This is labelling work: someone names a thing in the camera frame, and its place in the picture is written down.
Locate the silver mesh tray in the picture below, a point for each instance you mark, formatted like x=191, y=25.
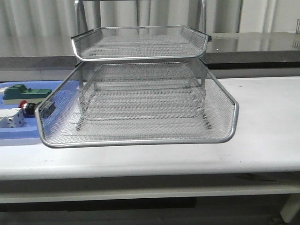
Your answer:
x=216, y=122
x=151, y=104
x=140, y=44

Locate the red emergency stop push button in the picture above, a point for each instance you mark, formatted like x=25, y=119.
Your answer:
x=28, y=108

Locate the white circuit breaker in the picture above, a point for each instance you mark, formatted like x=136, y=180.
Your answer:
x=11, y=118

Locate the green and beige electrical module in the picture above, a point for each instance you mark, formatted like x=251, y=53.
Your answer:
x=16, y=93

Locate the grey stone counter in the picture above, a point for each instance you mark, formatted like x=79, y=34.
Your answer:
x=224, y=51

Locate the silver rack frame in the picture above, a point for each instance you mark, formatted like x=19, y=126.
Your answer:
x=80, y=17

